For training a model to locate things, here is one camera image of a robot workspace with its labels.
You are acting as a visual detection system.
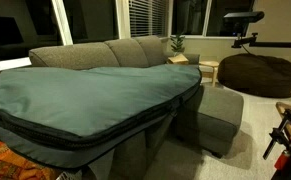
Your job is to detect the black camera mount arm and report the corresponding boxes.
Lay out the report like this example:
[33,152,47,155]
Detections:
[231,32,291,54]

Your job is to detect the dark brown beanbag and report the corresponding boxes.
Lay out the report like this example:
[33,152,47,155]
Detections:
[217,53,291,99]

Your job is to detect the small wooden stool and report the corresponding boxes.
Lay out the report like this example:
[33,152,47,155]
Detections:
[198,59,221,88]

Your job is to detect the orange patterned blanket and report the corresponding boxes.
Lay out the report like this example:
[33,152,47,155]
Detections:
[0,141,64,180]

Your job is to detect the green potted plant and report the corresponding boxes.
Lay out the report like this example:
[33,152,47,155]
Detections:
[169,33,187,56]

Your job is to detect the light wooden side table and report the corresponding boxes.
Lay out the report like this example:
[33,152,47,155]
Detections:
[167,53,190,66]

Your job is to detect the white window blinds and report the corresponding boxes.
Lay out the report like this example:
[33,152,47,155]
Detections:
[128,0,170,38]

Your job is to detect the black bar clamp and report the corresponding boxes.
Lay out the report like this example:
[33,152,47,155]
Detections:
[262,109,291,161]

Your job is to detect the red clamp handle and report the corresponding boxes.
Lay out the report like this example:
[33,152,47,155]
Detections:
[274,150,291,171]

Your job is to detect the black bar stereo camera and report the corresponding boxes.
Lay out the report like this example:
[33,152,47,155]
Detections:
[223,10,266,37]

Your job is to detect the cream carpet rug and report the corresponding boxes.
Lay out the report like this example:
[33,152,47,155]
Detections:
[144,81,291,180]

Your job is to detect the gray fabric sofa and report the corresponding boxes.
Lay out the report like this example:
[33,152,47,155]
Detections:
[28,34,245,180]

